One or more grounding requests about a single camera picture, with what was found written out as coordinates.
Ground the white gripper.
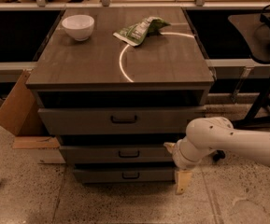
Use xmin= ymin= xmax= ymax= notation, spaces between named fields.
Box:
xmin=163 ymin=137 xmax=214 ymax=195

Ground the grey drawer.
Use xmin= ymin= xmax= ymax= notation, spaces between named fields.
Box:
xmin=60 ymin=143 xmax=173 ymax=164
xmin=73 ymin=167 xmax=175 ymax=184
xmin=38 ymin=106 xmax=206 ymax=135

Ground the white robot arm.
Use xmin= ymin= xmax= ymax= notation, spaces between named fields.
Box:
xmin=163 ymin=117 xmax=270 ymax=195

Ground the grey top drawer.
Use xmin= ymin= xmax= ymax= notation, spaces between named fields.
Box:
xmin=38 ymin=106 xmax=206 ymax=135

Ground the grey bottom drawer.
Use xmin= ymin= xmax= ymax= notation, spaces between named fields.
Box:
xmin=73 ymin=167 xmax=175 ymax=184

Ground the grey drawer cabinet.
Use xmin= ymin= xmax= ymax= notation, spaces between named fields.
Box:
xmin=27 ymin=7 xmax=214 ymax=172

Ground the green snack bag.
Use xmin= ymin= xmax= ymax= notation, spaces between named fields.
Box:
xmin=113 ymin=16 xmax=170 ymax=47

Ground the black side table stand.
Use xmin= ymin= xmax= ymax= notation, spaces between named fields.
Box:
xmin=202 ymin=3 xmax=270 ymax=162

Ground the brown cardboard box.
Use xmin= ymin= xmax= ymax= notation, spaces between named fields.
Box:
xmin=0 ymin=70 xmax=64 ymax=164

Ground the white ceramic bowl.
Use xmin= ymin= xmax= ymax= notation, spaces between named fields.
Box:
xmin=62 ymin=15 xmax=94 ymax=41

